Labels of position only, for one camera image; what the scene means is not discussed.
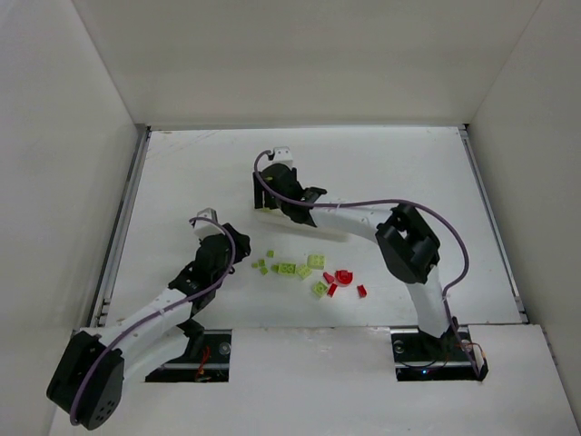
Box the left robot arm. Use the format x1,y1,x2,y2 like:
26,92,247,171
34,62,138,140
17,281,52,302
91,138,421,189
46,220,251,431

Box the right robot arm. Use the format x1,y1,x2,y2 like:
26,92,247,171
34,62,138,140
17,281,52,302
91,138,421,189
253,163,452,339

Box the white three-compartment tray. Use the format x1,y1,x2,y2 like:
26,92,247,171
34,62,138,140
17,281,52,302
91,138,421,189
252,209,350,242

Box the green 2x2 lego studs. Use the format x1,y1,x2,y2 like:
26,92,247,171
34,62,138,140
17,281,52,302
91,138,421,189
307,254,326,270

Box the green square lego lower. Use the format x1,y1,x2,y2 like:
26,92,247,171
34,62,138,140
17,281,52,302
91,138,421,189
311,281,329,299

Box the red round lego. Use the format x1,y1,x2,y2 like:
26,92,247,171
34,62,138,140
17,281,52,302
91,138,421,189
334,270,354,286

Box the red lego wedge middle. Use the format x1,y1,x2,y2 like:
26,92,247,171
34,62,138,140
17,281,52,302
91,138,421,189
327,283,338,297

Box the red lego block right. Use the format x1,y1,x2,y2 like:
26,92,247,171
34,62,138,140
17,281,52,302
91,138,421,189
357,285,368,298

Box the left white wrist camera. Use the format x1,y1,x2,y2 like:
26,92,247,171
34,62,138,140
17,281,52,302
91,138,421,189
189,208,221,239

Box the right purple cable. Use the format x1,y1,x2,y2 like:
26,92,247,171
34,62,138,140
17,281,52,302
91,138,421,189
252,149,482,381

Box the purple cable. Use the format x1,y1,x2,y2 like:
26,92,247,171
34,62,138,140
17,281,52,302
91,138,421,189
68,216,237,427
252,149,482,381

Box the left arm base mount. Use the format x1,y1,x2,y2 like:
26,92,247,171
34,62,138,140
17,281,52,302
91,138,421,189
144,320,232,383

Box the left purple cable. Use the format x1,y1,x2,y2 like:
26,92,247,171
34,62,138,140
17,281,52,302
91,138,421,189
68,216,237,427

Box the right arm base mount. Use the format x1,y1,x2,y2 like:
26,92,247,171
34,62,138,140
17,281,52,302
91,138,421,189
390,327,489,382

